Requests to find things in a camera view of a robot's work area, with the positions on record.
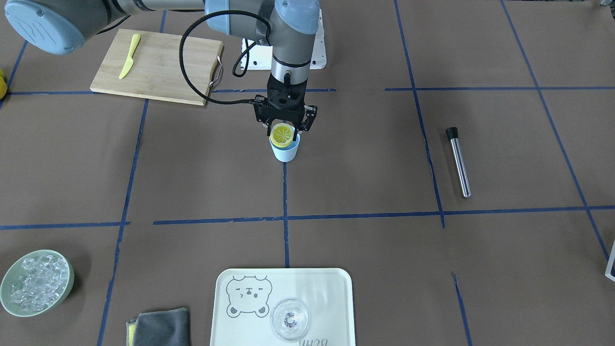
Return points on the yellow plastic knife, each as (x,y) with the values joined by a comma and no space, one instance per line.
(129,61)

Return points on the grey folded cloth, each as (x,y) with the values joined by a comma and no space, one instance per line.
(159,328)

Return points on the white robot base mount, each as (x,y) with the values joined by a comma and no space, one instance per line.
(261,57)

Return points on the cream bear tray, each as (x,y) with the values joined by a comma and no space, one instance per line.
(245,298)

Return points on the yellow lemon half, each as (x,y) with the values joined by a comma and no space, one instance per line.
(282,135)

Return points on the clear wine glass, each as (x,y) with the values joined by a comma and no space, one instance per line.
(290,319)

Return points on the light blue cup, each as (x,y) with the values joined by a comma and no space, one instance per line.
(285,154)

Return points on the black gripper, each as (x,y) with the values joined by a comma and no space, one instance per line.
(310,117)

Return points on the white card with blue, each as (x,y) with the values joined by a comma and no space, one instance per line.
(609,271)

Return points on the steel muddler black cap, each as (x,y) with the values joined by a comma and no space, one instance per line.
(453,137)

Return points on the green bowl of ice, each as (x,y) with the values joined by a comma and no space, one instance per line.
(38,282)

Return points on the bamboo cutting board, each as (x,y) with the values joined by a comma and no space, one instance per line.
(156,72)

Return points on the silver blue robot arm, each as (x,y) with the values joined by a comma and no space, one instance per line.
(289,27)

